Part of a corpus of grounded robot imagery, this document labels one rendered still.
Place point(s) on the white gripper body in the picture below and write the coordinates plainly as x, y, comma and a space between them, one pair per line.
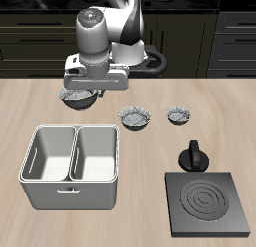
116, 80

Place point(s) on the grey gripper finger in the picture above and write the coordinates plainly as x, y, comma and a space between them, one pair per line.
101, 92

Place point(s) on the large grey speckled bowl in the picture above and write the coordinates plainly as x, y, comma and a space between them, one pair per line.
79, 99

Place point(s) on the medium grey speckled bowl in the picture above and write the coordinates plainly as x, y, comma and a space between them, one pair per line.
135, 118

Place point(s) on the small grey speckled bowl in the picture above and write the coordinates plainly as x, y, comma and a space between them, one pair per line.
178, 115

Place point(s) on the dark brown kitchen cupboards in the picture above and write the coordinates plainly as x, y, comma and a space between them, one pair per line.
40, 44

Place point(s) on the white two-bin basket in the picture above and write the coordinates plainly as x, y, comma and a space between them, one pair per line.
71, 177

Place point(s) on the round black knob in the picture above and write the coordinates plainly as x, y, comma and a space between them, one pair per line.
193, 159

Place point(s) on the dark grey kitchen cupboard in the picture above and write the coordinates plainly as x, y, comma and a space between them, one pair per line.
235, 44

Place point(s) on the dark grey stove plate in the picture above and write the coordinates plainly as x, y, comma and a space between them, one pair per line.
205, 202

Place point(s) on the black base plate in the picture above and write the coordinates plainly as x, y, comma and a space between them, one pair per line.
158, 62

